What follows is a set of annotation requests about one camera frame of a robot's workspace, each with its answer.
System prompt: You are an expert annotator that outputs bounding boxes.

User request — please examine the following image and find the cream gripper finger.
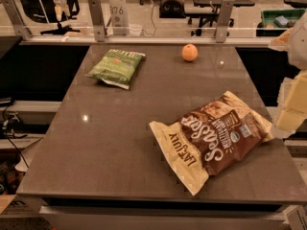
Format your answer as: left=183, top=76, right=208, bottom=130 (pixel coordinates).
left=274, top=108, right=306, bottom=132

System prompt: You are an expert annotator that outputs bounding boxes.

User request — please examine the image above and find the right metal rail bracket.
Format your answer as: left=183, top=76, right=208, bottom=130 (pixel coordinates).
left=215, top=0, right=234, bottom=43

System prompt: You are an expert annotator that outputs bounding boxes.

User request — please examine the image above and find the left metal rail bracket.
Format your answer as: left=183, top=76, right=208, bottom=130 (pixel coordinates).
left=0, top=0, right=32, bottom=40

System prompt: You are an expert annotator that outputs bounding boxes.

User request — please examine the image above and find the green jalapeno chip bag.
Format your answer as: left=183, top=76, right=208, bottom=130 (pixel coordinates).
left=86, top=49, right=146, bottom=90

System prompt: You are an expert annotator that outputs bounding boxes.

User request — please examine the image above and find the metal rail bracket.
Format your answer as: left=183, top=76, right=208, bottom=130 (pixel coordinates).
left=0, top=0, right=32, bottom=40
left=215, top=0, right=234, bottom=43
left=88, top=0, right=106, bottom=42

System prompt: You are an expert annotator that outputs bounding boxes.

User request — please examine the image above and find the middle metal rail bracket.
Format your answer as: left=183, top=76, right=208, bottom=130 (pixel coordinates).
left=88, top=0, right=106, bottom=42

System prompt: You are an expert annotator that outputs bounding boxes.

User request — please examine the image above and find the black cable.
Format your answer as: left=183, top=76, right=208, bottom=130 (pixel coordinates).
left=1, top=103, right=31, bottom=170

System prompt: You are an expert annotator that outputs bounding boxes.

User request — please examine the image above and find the green plastic bin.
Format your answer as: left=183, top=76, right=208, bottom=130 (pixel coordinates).
left=256, top=9, right=306, bottom=36

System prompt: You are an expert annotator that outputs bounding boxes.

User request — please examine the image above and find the black office desk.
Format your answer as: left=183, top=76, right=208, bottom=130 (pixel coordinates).
left=185, top=0, right=255, bottom=36

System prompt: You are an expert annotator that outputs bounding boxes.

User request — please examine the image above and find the white numbered post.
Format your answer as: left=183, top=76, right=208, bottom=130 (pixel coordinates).
left=108, top=0, right=130, bottom=35

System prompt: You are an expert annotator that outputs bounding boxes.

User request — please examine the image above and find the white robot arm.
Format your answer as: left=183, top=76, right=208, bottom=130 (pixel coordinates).
left=269, top=12, right=307, bottom=133

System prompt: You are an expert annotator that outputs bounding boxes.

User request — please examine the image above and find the orange fruit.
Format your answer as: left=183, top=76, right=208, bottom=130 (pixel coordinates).
left=181, top=44, right=198, bottom=62

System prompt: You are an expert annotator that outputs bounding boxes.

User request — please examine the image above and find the brown Late July chip bag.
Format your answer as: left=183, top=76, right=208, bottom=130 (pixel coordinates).
left=150, top=91, right=272, bottom=196

